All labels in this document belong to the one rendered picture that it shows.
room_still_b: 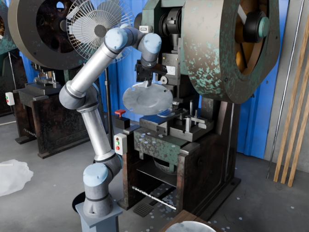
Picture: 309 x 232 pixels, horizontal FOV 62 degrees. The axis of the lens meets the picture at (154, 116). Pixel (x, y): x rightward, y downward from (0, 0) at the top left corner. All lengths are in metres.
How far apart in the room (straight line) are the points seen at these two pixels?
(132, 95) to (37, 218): 1.22
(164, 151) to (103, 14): 1.22
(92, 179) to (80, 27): 1.43
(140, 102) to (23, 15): 1.41
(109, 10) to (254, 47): 1.17
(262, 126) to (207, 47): 1.76
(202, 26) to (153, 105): 0.57
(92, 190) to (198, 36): 0.87
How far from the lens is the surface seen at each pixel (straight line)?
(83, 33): 2.33
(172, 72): 1.68
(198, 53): 1.21
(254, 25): 1.44
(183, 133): 1.66
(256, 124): 2.83
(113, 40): 1.01
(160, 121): 1.59
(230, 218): 2.11
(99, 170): 1.31
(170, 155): 1.66
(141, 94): 1.44
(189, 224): 1.45
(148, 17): 1.71
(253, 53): 1.78
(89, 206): 1.37
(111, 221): 1.42
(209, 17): 1.17
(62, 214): 2.18
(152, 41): 1.10
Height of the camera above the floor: 1.35
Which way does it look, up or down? 20 degrees down
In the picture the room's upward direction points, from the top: straight up
